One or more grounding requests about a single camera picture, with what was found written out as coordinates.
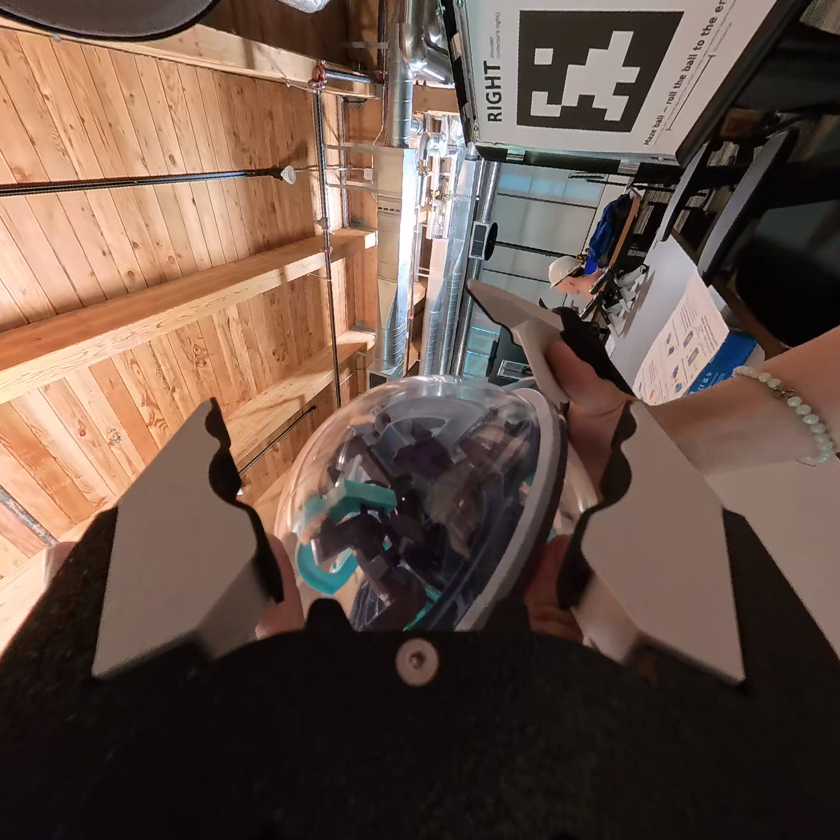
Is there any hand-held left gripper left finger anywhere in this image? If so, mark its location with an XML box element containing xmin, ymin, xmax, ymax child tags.
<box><xmin>91</xmin><ymin>398</ymin><xmax>284</xmax><ymax>681</ymax></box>

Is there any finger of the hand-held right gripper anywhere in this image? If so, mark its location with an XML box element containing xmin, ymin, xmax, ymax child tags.
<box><xmin>465</xmin><ymin>279</ymin><xmax>564</xmax><ymax>332</ymax></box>

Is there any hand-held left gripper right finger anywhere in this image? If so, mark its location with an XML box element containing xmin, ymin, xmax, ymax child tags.
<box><xmin>556</xmin><ymin>402</ymin><xmax>747</xmax><ymax>686</ymax></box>

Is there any clear plastic maze ball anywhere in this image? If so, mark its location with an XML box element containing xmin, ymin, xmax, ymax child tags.
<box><xmin>272</xmin><ymin>375</ymin><xmax>568</xmax><ymax>634</ymax></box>

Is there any person's right hand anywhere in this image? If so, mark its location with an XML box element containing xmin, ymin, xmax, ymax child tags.
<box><xmin>546</xmin><ymin>341</ymin><xmax>636</xmax><ymax>511</ymax></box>

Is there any person's left hand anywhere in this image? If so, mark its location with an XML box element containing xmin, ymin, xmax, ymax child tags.
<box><xmin>255</xmin><ymin>533</ymin><xmax>585</xmax><ymax>645</ymax></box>

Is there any black floor lamp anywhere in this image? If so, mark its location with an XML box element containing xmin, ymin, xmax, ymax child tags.
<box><xmin>484</xmin><ymin>222</ymin><xmax>580</xmax><ymax>258</ymax></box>

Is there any blue jacket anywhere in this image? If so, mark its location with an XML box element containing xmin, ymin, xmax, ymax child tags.
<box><xmin>586</xmin><ymin>193</ymin><xmax>636</xmax><ymax>271</ymax></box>

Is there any grey sprinkler pipe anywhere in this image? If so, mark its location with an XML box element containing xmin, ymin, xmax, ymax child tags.
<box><xmin>310</xmin><ymin>62</ymin><xmax>343</xmax><ymax>408</ymax></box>
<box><xmin>0</xmin><ymin>489</ymin><xmax>56</xmax><ymax>547</ymax></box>

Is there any white paper sheet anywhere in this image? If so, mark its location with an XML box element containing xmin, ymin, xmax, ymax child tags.
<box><xmin>633</xmin><ymin>272</ymin><xmax>757</xmax><ymax>404</ymax></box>

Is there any framed black white tag sign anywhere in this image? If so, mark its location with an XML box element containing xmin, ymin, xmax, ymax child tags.
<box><xmin>453</xmin><ymin>0</ymin><xmax>815</xmax><ymax>165</ymax></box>

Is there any black round pleated disc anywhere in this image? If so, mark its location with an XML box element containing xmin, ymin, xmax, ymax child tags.
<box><xmin>13</xmin><ymin>0</ymin><xmax>221</xmax><ymax>42</ymax></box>

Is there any rectangular metal duct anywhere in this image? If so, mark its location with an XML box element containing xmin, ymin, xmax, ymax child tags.
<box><xmin>375</xmin><ymin>147</ymin><xmax>421</xmax><ymax>388</ymax></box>

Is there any black track light rail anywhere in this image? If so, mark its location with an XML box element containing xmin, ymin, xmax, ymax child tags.
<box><xmin>238</xmin><ymin>406</ymin><xmax>317</xmax><ymax>477</ymax></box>
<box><xmin>0</xmin><ymin>167</ymin><xmax>296</xmax><ymax>196</ymax></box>

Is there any white pearl bracelet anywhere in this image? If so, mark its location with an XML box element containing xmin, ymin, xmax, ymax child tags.
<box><xmin>731</xmin><ymin>366</ymin><xmax>837</xmax><ymax>467</ymax></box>

